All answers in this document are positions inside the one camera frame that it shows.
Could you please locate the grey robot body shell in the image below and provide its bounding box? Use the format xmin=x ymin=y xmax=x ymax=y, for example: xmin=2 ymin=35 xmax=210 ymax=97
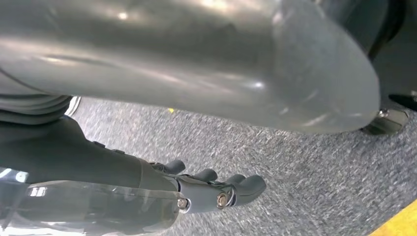
xmin=0 ymin=0 xmax=408 ymax=135

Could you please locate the chrome foot on floor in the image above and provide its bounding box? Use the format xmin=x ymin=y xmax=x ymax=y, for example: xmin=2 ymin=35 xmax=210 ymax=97
xmin=360 ymin=109 xmax=410 ymax=136

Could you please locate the yellow floor tape square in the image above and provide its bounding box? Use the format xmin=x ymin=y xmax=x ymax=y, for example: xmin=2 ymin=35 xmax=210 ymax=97
xmin=368 ymin=199 xmax=417 ymax=236

